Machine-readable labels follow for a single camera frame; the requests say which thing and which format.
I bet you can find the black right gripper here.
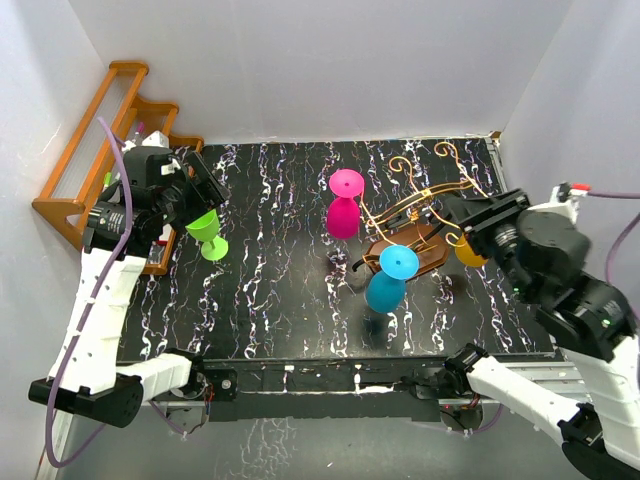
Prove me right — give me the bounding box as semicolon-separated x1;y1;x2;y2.
443;188;535;302

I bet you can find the aluminium frame rail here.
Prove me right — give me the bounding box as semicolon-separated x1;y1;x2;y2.
37;139;619;480

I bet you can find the green wine glass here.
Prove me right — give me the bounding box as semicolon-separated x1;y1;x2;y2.
186;209;229;262

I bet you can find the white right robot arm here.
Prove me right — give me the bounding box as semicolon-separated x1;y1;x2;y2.
441;183;639;479

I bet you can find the orange wine glass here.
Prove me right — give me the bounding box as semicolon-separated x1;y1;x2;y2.
454;234;488;268

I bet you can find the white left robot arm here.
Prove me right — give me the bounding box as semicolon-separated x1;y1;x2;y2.
28;145;229;428

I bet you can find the pink capped marker pen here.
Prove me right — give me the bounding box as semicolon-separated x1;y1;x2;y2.
131;121;145;145

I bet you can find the wooden tiered shelf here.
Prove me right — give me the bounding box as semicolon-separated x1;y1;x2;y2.
32;61;204;249

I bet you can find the blue wine glass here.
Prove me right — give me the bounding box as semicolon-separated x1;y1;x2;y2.
365;245;420;314

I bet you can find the gold wire wine glass rack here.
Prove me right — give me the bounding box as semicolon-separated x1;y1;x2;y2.
352;141;487;277

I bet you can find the pink wine glass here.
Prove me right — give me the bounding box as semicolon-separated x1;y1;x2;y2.
327;169;365;239

